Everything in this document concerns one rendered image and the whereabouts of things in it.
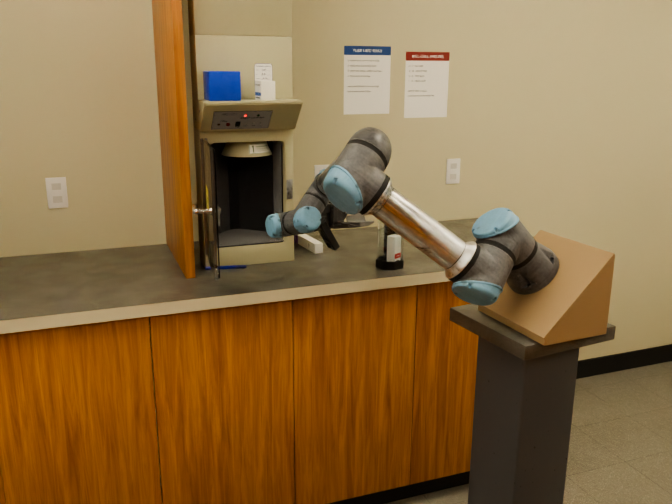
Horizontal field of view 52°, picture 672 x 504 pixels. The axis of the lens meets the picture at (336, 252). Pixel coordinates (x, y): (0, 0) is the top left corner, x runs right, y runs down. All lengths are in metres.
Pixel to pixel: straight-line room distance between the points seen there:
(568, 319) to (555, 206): 1.74
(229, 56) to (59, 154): 0.78
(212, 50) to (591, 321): 1.40
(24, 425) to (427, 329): 1.32
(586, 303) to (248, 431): 1.16
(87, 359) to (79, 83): 1.04
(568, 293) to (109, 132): 1.73
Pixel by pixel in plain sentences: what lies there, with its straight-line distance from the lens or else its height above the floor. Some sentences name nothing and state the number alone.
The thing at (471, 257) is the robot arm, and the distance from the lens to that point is 1.73.
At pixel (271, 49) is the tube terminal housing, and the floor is 1.67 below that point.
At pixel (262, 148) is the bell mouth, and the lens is 2.40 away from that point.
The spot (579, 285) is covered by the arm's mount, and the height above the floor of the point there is 1.08.
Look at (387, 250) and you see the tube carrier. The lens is 2.35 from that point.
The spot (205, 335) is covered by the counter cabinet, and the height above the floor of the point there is 0.81.
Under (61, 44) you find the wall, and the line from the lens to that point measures 2.70.
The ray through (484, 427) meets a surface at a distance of 2.12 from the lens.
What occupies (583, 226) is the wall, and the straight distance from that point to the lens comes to 3.68.
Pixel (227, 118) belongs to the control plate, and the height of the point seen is 1.45.
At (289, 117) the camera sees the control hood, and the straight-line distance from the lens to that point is 2.31.
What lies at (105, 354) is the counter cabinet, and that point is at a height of 0.79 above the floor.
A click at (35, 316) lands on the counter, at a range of 2.09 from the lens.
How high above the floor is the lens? 1.62
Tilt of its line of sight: 15 degrees down
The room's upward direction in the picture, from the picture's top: straight up
